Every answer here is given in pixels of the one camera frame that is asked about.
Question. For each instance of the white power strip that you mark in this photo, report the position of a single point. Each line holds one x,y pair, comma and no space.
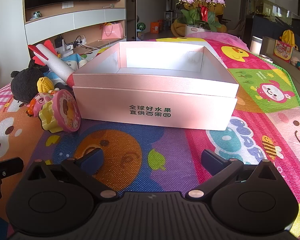
70,45

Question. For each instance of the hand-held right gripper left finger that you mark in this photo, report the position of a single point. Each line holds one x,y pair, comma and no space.
91,160

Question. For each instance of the white wall cabinet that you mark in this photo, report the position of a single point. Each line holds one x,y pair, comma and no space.
90,16

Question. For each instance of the watermelon ball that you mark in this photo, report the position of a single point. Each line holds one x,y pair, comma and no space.
140,26

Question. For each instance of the beige sofa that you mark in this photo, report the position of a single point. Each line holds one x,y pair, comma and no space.
285,77

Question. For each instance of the colourful cartoon play mat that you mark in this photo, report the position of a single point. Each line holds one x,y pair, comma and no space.
150,155

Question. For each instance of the yellow corn toy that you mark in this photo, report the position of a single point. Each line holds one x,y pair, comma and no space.
45,85

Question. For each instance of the white foam rocket toy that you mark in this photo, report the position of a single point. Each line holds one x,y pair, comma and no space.
53,58

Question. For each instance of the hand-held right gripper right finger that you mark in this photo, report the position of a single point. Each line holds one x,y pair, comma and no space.
211,162

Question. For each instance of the dark cabinet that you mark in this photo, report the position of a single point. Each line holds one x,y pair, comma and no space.
270,28

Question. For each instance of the blue tissue packet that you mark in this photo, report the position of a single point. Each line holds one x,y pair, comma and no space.
68,61

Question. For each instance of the pink gift bag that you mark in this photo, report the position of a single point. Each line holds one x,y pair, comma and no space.
112,31

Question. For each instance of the orange box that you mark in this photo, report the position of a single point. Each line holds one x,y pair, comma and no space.
155,27

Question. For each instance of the white cylindrical bin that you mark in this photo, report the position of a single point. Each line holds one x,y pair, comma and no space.
256,45

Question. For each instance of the glass fish tank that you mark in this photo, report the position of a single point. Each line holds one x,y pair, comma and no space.
272,6

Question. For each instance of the pink cloth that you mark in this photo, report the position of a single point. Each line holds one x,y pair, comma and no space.
222,38

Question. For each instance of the potted purple orchid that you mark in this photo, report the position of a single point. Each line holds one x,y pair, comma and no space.
200,12

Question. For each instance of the pink round toy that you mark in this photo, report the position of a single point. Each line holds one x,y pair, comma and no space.
66,111

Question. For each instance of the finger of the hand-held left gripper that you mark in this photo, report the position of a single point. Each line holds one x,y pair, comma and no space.
8,164

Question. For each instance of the small toys on sofa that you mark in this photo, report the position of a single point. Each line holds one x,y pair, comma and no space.
298,65

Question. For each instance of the pink cardboard box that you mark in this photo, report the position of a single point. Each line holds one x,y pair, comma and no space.
152,105

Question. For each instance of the black plush toy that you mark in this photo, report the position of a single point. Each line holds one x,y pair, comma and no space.
23,81

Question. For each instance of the yellow cartoon bag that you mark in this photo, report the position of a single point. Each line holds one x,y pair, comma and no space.
286,46

